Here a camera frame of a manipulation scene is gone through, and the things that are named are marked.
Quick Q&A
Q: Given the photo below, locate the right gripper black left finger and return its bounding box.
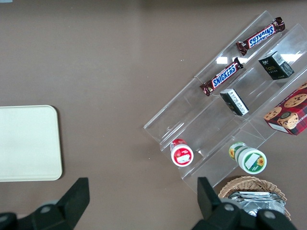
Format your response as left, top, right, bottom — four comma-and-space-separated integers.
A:
28, 177, 90, 230

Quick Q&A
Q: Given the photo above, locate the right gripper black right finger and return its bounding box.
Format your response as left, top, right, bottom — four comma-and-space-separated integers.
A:
189, 176, 259, 230

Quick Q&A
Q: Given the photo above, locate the light wicker basket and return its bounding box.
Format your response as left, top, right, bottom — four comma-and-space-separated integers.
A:
218, 176, 292, 221

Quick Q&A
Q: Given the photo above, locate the cream rectangular tray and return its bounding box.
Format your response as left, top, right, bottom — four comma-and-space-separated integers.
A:
0, 104, 63, 182

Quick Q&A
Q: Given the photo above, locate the silver foil container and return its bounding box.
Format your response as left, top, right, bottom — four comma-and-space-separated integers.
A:
226, 191, 287, 218

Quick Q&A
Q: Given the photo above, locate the red lid white cup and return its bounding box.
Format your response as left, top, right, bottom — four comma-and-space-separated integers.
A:
169, 138, 194, 167

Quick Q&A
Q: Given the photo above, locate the green lid sunflower cup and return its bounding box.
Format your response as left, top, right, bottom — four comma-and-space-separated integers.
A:
228, 141, 268, 174

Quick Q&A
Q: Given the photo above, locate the clear acrylic tiered stand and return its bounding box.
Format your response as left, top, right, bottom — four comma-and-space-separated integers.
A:
143, 10, 307, 195

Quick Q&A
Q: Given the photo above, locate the small black box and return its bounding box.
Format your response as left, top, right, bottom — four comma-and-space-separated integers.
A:
258, 50, 295, 81
219, 88, 249, 117

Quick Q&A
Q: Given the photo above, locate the red cookie box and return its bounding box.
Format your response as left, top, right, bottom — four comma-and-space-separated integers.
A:
263, 82, 307, 136

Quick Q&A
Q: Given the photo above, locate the Snickers chocolate bar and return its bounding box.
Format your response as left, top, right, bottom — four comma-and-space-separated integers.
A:
199, 57, 245, 97
236, 16, 286, 57

